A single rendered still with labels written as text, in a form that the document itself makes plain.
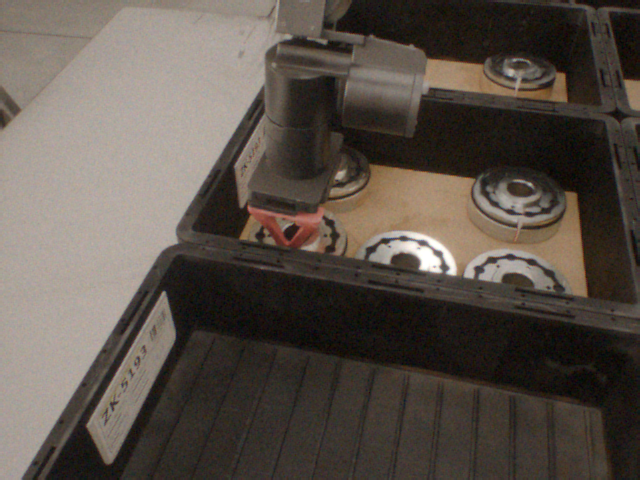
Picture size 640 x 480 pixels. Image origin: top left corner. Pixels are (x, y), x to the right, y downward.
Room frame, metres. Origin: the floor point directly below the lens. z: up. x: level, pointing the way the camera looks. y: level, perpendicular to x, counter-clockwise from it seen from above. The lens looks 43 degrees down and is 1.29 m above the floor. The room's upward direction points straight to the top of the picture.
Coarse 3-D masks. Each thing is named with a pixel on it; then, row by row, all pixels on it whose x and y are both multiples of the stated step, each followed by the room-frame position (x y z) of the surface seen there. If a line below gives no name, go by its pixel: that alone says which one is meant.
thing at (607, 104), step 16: (448, 0) 0.91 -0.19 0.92; (464, 0) 0.91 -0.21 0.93; (480, 0) 0.90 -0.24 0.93; (496, 0) 0.90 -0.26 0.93; (512, 0) 0.90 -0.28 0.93; (528, 0) 0.89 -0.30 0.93; (592, 16) 0.84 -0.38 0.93; (592, 32) 0.79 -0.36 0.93; (592, 48) 0.74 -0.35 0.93; (336, 80) 0.66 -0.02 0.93; (608, 80) 0.66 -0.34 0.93; (464, 96) 0.63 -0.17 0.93; (480, 96) 0.62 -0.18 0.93; (496, 96) 0.62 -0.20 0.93; (512, 96) 0.62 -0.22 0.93; (608, 96) 0.62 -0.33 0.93; (608, 112) 0.59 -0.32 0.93
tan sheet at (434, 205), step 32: (384, 192) 0.57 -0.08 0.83; (416, 192) 0.57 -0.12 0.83; (448, 192) 0.57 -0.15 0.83; (352, 224) 0.52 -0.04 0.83; (384, 224) 0.52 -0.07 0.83; (416, 224) 0.52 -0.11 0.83; (448, 224) 0.52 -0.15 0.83; (576, 224) 0.52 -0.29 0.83; (352, 256) 0.47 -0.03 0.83; (544, 256) 0.47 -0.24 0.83; (576, 256) 0.47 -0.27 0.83; (576, 288) 0.42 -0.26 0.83
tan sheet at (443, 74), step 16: (432, 64) 0.90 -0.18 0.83; (448, 64) 0.89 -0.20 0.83; (464, 64) 0.89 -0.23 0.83; (480, 64) 0.89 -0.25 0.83; (432, 80) 0.84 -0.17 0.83; (448, 80) 0.84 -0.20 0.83; (464, 80) 0.84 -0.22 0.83; (480, 80) 0.84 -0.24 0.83; (560, 80) 0.84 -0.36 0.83; (560, 96) 0.80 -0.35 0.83
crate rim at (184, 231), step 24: (264, 96) 0.62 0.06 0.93; (432, 96) 0.63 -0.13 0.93; (456, 96) 0.62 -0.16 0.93; (576, 120) 0.58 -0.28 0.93; (600, 120) 0.58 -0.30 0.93; (240, 144) 0.53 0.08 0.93; (216, 168) 0.49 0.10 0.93; (624, 168) 0.49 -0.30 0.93; (624, 192) 0.45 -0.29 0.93; (192, 216) 0.42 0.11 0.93; (624, 216) 0.42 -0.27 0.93; (192, 240) 0.38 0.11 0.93; (216, 240) 0.38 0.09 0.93; (240, 240) 0.38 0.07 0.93; (624, 240) 0.39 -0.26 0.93; (312, 264) 0.36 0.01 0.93; (336, 264) 0.36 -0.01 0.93; (360, 264) 0.36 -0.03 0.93; (384, 264) 0.36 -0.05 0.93; (456, 288) 0.33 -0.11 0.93; (480, 288) 0.33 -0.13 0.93; (504, 288) 0.33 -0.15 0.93; (528, 288) 0.33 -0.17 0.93; (600, 312) 0.30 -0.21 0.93; (624, 312) 0.30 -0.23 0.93
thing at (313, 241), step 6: (282, 222) 0.48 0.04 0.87; (288, 222) 0.48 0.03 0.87; (294, 222) 0.48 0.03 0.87; (282, 228) 0.47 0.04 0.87; (288, 228) 0.47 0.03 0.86; (318, 228) 0.47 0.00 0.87; (312, 234) 0.46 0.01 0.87; (318, 234) 0.46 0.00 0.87; (312, 240) 0.45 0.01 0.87; (318, 240) 0.45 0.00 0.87; (300, 246) 0.44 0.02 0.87; (306, 246) 0.44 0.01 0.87; (312, 246) 0.44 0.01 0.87
